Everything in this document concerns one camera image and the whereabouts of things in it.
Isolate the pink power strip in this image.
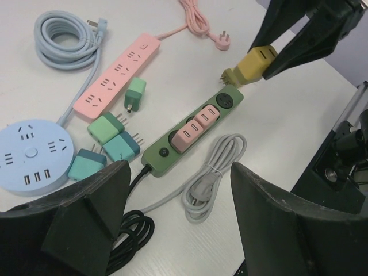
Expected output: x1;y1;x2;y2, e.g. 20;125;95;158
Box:
73;33;160;120

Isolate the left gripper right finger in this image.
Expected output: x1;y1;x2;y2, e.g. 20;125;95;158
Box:
231;162;367;275

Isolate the small green charger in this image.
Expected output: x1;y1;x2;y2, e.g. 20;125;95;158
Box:
124;77;147;113

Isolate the green power strip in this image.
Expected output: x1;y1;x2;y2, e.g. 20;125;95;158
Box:
141;85;244;177

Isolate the black power cord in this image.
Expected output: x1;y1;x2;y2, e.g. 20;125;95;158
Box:
108;164;156;276

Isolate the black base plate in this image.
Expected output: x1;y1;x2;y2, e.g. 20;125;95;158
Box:
292;110;367;214

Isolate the pink coiled cord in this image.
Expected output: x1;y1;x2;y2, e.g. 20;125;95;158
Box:
156;0;232;52

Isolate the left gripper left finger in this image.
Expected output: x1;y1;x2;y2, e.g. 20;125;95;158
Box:
1;160;131;275

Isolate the blue coiled cord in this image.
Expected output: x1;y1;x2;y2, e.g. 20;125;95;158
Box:
33;10;109;127

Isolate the green charger upper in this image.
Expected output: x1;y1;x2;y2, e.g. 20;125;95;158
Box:
87;112;127;145

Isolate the blue round power strip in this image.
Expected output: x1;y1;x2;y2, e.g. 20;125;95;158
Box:
1;119;74;196

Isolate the teal charger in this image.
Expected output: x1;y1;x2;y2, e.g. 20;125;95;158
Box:
68;148;107;181
102;131;144;162

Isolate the pink charger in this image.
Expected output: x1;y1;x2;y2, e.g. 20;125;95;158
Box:
194;104;220;130
171;120;204;153

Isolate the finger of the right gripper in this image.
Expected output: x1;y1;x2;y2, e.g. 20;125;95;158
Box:
247;1;310;52
263;0;362;80

